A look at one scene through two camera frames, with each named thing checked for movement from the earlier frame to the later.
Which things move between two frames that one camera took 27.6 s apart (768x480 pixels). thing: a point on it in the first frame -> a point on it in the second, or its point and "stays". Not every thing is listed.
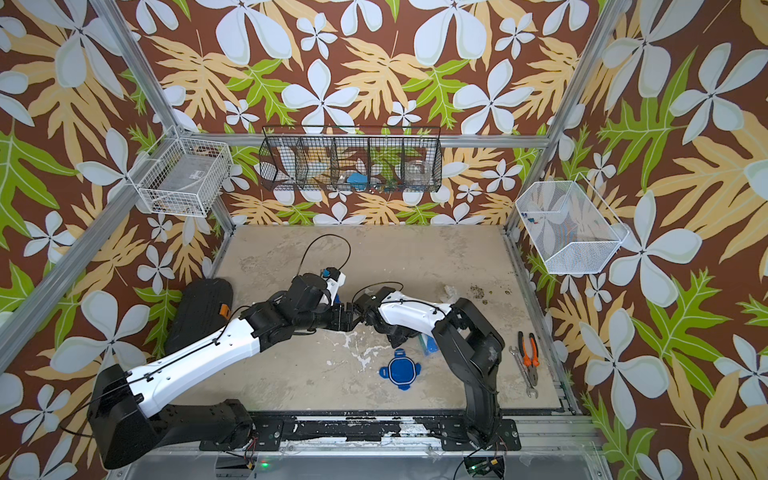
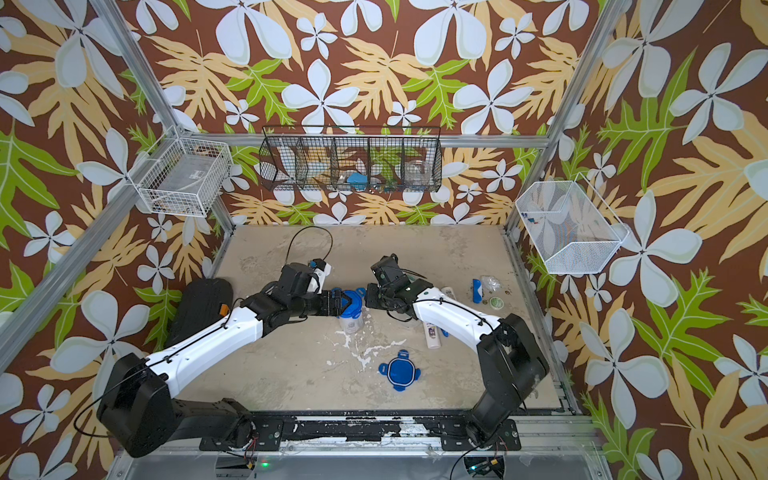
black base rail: (365, 434) stays
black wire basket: (351, 158) stays
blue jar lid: (401, 371) stays
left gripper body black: (333, 317) -> (314, 303)
